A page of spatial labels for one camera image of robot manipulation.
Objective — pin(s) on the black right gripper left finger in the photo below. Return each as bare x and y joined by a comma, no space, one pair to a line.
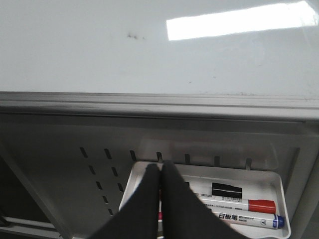
138,218

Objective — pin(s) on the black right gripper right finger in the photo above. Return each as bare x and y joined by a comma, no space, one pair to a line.
184,216

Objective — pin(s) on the black capped whiteboard marker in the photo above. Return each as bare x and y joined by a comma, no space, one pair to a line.
224,190

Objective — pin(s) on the red capped whiteboard marker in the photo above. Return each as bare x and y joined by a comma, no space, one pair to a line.
260,206

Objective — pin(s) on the blue capped whiteboard marker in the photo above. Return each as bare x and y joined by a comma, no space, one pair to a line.
263,220

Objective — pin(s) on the white marker tray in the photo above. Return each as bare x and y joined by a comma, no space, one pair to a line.
255,185

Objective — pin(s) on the grey perforated metal stand panel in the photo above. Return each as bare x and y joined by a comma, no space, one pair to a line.
79,169

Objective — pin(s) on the white whiteboard with frame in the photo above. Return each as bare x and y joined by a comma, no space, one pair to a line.
242,59

